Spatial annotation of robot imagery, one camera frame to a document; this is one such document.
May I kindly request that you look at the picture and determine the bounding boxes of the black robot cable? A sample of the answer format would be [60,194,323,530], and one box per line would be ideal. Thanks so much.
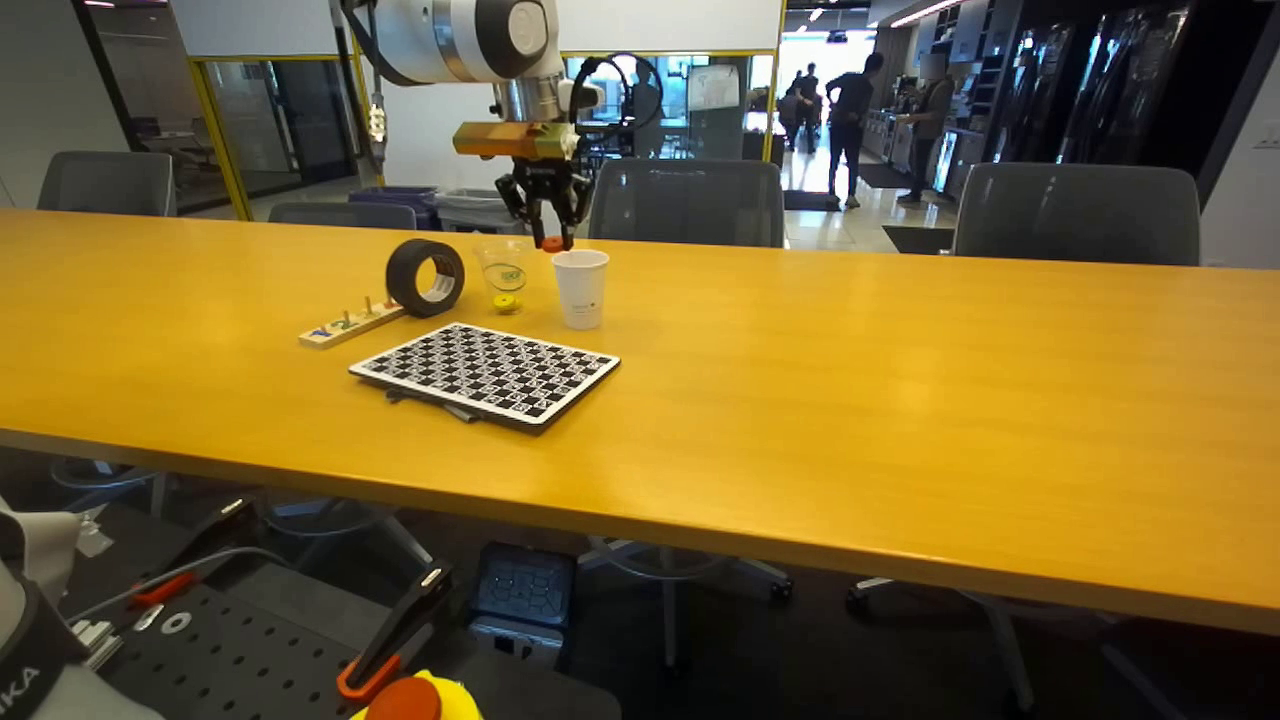
[564,53,670,135]

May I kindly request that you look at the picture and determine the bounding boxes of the white paper cup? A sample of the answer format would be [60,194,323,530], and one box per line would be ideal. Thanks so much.
[551,246,607,329]

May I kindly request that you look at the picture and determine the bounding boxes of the orange handled black tool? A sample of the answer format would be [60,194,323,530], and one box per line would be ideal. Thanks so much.
[336,566,454,708]

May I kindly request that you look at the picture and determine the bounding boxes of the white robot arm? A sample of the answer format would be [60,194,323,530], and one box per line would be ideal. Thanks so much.
[336,0,590,252]

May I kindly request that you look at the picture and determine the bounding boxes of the grey chair middle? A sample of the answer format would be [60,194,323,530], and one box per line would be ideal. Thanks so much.
[586,160,786,246]

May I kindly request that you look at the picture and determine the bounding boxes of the clear plastic cup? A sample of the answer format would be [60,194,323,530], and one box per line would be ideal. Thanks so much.
[481,239,528,317]

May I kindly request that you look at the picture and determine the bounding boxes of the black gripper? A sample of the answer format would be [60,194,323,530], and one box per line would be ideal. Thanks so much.
[496,160,593,246]

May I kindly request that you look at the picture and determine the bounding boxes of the black perforated equipment plate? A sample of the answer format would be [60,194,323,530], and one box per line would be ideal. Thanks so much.
[74,548,392,720]

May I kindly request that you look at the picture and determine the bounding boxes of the grey chair far left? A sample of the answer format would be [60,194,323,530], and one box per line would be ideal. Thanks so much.
[36,151,175,217]

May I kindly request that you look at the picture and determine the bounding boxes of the grey chair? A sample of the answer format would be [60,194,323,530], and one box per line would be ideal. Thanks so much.
[36,151,175,217]
[952,165,1199,265]
[586,160,786,246]

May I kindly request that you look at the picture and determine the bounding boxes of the yellow red emergency stop button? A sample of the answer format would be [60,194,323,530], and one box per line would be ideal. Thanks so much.
[351,672,486,720]

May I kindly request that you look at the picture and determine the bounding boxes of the grey chair far right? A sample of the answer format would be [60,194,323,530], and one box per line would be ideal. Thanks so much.
[952,165,1199,265]

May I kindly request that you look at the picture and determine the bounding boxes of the black white checkered calibration board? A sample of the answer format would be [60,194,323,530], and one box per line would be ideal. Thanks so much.
[351,325,621,427]

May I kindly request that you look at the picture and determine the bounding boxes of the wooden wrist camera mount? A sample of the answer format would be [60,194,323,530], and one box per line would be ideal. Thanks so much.
[454,119,576,160]

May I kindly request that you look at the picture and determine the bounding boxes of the black tape roll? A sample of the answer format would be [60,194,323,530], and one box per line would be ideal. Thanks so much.
[383,235,466,321]

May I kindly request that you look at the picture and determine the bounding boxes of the wooden number puzzle board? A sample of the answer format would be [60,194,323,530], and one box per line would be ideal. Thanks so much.
[299,299,400,349]

